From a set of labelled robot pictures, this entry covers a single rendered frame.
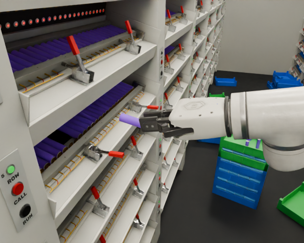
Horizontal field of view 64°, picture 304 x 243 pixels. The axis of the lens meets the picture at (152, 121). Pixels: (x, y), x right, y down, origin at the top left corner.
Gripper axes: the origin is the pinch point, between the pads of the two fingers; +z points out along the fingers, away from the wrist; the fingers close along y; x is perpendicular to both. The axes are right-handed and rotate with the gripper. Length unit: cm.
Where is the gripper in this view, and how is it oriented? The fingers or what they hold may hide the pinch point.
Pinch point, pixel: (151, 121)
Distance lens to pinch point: 50.9
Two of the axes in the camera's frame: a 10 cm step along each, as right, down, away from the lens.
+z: -9.2, 0.6, 3.9
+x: 2.2, 8.9, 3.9
